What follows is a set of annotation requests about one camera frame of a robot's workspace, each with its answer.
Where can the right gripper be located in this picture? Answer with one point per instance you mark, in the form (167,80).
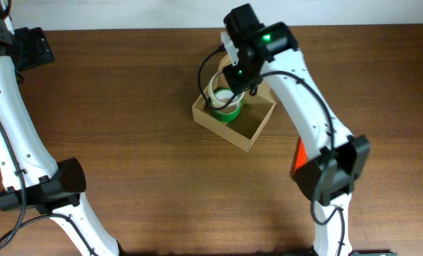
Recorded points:
(236,84)

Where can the white masking tape roll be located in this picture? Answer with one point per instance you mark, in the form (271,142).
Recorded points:
(213,90)

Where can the brown cardboard box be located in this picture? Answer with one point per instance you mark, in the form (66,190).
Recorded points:
(244,130)

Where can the green tape roll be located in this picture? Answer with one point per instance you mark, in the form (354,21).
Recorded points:
(228,114)

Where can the orange utility knife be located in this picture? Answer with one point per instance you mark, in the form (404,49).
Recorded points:
(300,157)

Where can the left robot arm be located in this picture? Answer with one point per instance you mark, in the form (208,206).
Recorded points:
(35,184)

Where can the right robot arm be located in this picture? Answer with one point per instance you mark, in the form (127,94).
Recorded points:
(335,158)

